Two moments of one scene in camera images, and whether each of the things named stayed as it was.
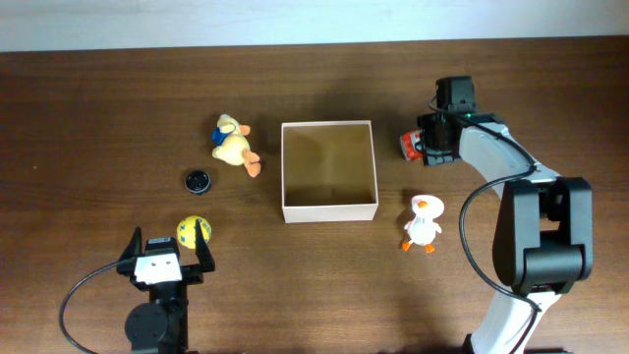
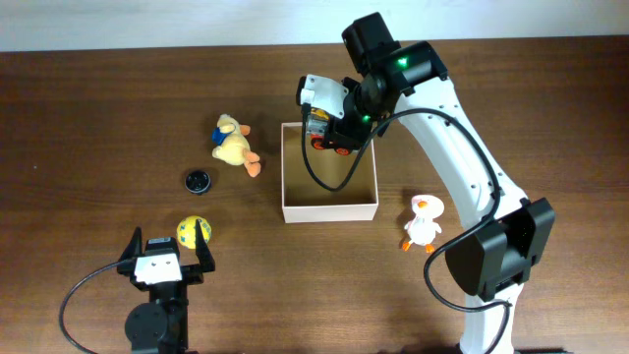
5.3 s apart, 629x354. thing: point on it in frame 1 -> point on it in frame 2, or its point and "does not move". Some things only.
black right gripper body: [431, 143] -> [336, 141]
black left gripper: [205, 258] does not move
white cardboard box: [328, 171] does not move
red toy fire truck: [408, 143] -> [317, 122]
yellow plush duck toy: [233, 147] does not move
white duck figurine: [422, 229] does not move
